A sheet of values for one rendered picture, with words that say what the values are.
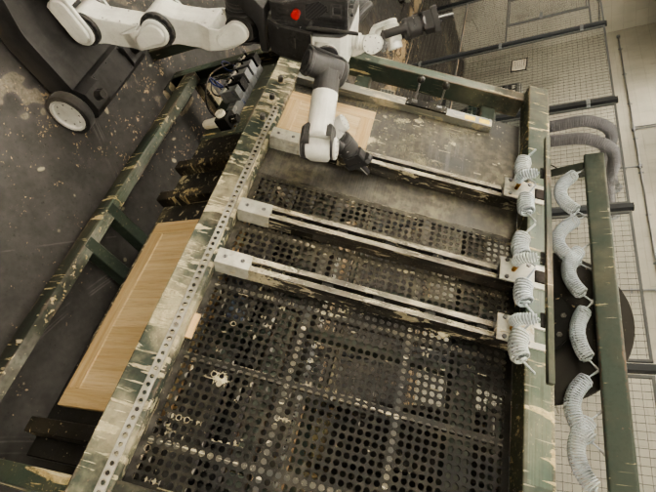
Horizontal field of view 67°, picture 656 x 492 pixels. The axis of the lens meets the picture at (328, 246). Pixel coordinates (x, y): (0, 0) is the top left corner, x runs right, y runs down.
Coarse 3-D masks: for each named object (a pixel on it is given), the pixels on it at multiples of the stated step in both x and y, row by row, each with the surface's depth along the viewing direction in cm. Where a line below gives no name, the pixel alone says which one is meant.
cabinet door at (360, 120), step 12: (300, 96) 234; (288, 108) 228; (300, 108) 229; (336, 108) 232; (348, 108) 233; (360, 108) 234; (288, 120) 224; (300, 120) 225; (348, 120) 229; (360, 120) 229; (372, 120) 230; (300, 132) 221; (348, 132) 225; (360, 132) 225; (360, 144) 221
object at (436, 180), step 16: (272, 144) 214; (288, 144) 211; (336, 160) 212; (384, 160) 211; (400, 160) 211; (384, 176) 213; (400, 176) 211; (416, 176) 208; (432, 176) 208; (448, 176) 209; (528, 176) 194; (448, 192) 212; (464, 192) 210; (480, 192) 207; (496, 192) 207; (512, 192) 203; (512, 208) 210
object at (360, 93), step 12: (300, 72) 240; (300, 84) 241; (312, 84) 239; (348, 84) 239; (348, 96) 240; (360, 96) 238; (372, 96) 236; (384, 96) 237; (396, 96) 238; (396, 108) 239; (408, 108) 237; (420, 108) 236; (444, 120) 238; (456, 120) 236; (468, 120) 235
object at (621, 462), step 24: (576, 168) 272; (600, 168) 260; (600, 192) 251; (600, 216) 243; (600, 240) 235; (600, 264) 228; (600, 288) 221; (600, 312) 214; (600, 336) 208; (600, 360) 203; (624, 360) 199; (600, 384) 198; (624, 384) 194; (624, 408) 189; (624, 432) 184; (624, 456) 179; (624, 480) 175
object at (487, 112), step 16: (368, 80) 254; (480, 112) 251; (320, 208) 205; (464, 240) 210; (304, 256) 192; (480, 256) 201; (464, 304) 188; (288, 352) 172; (368, 352) 177; (384, 352) 176; (448, 368) 175; (448, 384) 175; (256, 400) 160; (272, 400) 161; (448, 400) 170; (464, 400) 168; (256, 432) 154; (256, 448) 152; (448, 448) 158; (448, 464) 156; (464, 464) 156; (464, 480) 154
